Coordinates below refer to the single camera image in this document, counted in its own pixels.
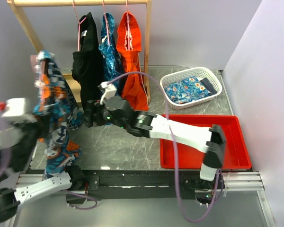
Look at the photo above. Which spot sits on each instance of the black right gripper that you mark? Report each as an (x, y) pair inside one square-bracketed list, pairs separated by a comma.
[(94, 108)]

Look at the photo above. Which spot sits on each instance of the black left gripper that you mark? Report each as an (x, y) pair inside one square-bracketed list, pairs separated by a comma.
[(44, 122)]

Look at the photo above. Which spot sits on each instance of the multicolour patterned shorts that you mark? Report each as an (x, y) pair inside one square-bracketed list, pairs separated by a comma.
[(57, 100)]

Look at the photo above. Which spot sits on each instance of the pink wire hanger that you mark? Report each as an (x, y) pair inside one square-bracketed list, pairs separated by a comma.
[(34, 63)]

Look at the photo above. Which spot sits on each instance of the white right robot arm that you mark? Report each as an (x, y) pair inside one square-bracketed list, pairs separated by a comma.
[(209, 140)]

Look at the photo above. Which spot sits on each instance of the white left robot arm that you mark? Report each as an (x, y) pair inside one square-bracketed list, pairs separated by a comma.
[(16, 146)]

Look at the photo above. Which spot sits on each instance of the blue patterned hanging shorts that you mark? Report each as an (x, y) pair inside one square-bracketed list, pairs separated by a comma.
[(111, 59)]

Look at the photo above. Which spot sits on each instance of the black hanging shorts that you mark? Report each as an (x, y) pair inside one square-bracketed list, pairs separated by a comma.
[(87, 67)]

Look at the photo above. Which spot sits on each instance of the orange hanging shorts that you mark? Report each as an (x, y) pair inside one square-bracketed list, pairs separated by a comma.
[(134, 90)]

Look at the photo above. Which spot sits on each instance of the pink hanger under orange shorts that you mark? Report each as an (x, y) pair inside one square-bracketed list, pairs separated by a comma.
[(128, 30)]

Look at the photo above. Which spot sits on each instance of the pink hanger under blue shorts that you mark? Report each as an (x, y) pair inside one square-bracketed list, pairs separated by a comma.
[(106, 21)]

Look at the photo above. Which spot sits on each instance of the red plastic tray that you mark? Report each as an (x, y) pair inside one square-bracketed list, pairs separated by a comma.
[(236, 153)]

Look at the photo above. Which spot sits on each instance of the blue floral folded cloth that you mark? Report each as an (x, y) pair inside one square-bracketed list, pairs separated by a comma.
[(188, 90)]

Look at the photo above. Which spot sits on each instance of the white plastic basket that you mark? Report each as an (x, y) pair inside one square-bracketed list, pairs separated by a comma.
[(200, 73)]

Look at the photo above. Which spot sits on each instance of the dark navy folded cloth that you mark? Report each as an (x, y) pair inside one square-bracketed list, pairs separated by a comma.
[(209, 85)]

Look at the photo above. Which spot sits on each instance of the wooden clothes rack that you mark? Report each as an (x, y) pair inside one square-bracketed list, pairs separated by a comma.
[(17, 8)]

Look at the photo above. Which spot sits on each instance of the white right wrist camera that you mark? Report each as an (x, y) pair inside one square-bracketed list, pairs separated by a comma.
[(108, 91)]

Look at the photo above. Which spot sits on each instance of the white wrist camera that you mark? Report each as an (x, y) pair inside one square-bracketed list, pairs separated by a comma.
[(108, 91), (15, 109)]

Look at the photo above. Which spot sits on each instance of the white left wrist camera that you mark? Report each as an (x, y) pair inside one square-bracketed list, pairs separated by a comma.
[(15, 109)]

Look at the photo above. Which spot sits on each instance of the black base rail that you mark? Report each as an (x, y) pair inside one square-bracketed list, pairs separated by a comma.
[(141, 184)]

